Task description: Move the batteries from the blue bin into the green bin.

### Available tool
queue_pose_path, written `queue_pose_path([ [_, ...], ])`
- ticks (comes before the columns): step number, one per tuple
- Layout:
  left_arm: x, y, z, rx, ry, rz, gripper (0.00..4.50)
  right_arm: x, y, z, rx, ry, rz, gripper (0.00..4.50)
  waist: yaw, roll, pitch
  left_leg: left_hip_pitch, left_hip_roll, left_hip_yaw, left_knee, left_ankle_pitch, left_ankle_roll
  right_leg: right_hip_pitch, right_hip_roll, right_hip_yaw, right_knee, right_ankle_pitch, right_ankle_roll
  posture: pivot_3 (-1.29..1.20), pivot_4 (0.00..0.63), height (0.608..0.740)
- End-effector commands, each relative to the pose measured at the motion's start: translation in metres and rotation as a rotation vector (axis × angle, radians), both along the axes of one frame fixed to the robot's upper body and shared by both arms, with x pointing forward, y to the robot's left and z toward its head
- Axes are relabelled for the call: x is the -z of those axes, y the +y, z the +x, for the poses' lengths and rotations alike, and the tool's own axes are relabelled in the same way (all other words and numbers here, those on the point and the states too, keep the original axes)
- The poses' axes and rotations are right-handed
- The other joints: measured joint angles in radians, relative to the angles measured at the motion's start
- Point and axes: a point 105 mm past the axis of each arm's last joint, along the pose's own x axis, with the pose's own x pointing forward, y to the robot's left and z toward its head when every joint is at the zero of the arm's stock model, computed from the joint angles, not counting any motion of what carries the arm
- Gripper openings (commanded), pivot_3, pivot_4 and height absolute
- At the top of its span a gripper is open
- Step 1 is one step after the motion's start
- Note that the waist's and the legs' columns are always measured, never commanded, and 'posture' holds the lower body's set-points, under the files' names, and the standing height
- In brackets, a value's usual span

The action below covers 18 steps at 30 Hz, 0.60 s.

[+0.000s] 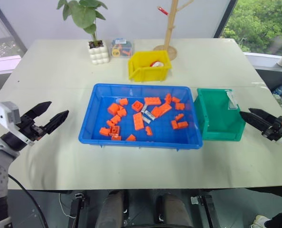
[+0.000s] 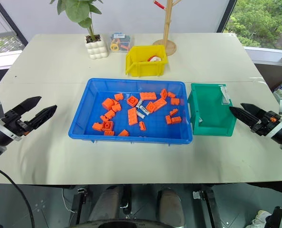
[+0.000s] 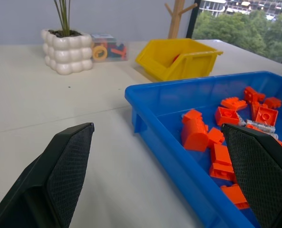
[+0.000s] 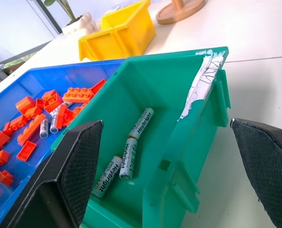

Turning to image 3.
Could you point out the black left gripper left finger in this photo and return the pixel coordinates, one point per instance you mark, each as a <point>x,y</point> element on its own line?
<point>62,171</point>

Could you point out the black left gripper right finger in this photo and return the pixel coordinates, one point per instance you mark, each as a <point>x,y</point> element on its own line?
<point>262,171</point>

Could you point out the clear box of toy parts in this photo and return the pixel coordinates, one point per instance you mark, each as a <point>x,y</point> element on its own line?
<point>111,48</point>

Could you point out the orange plastic studded brick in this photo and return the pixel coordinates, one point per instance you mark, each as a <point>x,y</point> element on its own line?
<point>252,95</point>

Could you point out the blue plastic tray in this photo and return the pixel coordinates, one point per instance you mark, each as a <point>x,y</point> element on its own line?
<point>179,152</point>

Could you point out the white bubble plant pot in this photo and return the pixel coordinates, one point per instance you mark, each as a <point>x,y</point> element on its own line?
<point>66,53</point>

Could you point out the yellow plastic storage bin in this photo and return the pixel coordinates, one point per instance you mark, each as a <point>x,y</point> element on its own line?
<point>176,59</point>

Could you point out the green grass plant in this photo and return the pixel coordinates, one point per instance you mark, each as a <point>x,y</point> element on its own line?
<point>63,16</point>

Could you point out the wooden coat stand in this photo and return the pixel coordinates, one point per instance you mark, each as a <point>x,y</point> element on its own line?
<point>176,19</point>

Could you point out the black window frame post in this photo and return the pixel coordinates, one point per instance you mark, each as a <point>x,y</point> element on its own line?
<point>192,19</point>

